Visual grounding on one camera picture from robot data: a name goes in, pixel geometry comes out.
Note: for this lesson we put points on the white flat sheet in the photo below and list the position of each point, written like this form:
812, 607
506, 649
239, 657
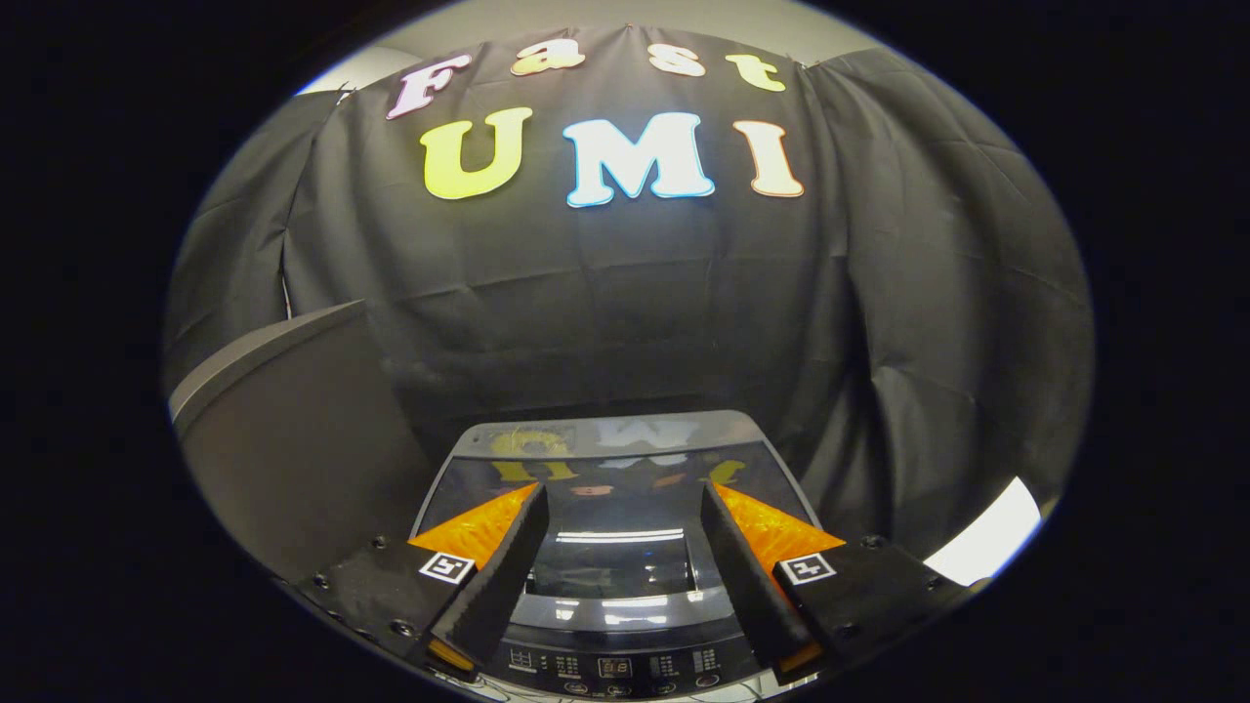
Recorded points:
986, 542

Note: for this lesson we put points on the grey washing machine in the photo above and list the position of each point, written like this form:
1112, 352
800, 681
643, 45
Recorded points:
625, 669

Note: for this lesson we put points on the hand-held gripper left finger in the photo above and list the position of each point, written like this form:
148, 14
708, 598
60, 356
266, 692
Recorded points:
498, 576

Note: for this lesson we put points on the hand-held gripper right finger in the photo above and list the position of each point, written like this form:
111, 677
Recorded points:
747, 576

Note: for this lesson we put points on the dark washing machine lid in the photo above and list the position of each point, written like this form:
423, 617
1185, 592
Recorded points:
625, 469

